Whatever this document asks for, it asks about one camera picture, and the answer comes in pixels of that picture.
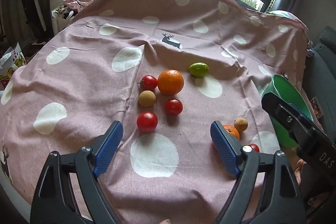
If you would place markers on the tan longan with stem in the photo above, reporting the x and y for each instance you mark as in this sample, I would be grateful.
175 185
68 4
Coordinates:
241 124

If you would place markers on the red printed packet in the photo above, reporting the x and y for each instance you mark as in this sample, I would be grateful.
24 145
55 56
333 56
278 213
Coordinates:
316 108

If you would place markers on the red tomato with stem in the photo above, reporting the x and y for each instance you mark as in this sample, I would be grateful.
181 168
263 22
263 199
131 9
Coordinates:
148 83

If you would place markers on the person's right hand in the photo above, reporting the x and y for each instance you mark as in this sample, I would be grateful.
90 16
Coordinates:
298 170

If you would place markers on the black flat object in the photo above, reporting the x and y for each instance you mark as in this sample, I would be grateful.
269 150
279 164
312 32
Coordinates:
32 11

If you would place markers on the pink polka-dot blanket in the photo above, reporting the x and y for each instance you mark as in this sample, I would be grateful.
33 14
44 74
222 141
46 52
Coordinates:
92 82

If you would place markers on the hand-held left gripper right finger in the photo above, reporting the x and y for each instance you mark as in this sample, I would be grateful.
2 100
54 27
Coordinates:
223 145

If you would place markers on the dark grey sofa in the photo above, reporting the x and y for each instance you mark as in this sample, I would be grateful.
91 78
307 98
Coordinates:
323 61

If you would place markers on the printed paper bag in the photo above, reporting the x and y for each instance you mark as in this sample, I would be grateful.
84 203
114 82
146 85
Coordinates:
10 64

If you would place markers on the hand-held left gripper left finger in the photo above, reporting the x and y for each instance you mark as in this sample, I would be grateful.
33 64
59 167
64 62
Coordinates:
110 145

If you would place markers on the patterned shopping bag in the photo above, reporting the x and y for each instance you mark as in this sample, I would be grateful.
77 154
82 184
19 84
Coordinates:
63 14

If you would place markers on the green plastic bowl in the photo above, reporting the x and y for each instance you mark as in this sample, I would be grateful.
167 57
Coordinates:
282 85

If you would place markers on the green oval fruit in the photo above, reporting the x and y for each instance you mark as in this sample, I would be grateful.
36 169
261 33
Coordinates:
199 70

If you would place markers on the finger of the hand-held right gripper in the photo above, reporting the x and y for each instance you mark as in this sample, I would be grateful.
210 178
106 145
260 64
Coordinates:
278 108
304 115

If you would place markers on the large orange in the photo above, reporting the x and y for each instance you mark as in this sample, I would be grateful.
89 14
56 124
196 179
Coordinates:
170 82

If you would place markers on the small red cherry tomato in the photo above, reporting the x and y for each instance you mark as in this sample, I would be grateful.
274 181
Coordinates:
254 148

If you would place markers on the pink crumpled cloth pile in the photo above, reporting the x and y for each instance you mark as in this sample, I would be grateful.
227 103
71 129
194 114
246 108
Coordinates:
77 1

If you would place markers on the small tangerine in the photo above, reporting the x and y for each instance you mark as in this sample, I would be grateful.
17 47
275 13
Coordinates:
232 132

